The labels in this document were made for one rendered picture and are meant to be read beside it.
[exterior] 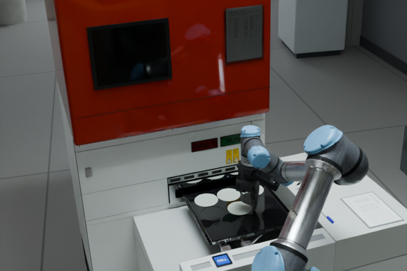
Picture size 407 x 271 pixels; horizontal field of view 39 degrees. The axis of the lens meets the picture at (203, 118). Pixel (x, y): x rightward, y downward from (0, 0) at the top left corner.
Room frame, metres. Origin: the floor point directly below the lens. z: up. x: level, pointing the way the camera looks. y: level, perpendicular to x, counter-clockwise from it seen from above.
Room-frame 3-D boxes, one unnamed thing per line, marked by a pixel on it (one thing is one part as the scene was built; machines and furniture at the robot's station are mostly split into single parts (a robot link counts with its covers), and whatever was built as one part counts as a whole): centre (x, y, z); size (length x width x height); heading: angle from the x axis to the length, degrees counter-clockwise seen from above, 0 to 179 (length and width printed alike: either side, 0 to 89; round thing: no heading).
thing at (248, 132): (1.94, -0.18, 1.22); 0.09 x 0.08 x 0.11; 8
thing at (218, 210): (1.96, -0.13, 0.90); 0.34 x 0.34 x 0.01; 17
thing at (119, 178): (2.12, 0.12, 1.02); 0.81 x 0.03 x 0.40; 107
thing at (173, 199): (2.15, -0.05, 0.89); 0.44 x 0.02 x 0.10; 107
